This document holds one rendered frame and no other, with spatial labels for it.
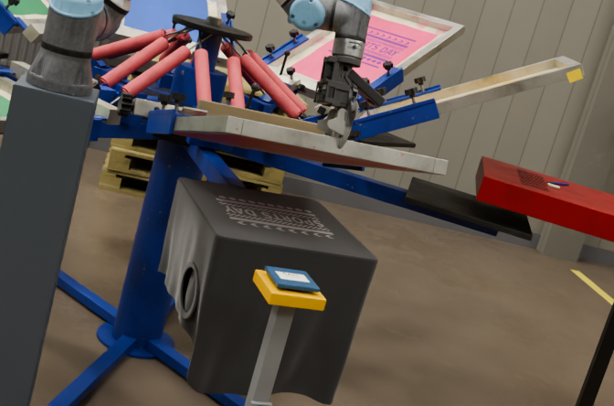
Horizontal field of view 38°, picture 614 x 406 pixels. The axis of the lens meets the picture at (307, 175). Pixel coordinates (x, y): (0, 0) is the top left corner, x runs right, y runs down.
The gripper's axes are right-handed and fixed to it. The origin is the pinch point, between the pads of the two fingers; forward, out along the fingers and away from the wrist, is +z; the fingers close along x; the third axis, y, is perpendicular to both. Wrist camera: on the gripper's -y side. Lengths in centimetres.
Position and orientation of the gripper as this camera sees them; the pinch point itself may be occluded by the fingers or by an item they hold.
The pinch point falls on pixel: (339, 143)
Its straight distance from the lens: 214.8
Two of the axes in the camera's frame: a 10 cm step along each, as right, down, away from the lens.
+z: -1.8, 9.8, -0.2
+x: 3.8, 0.5, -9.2
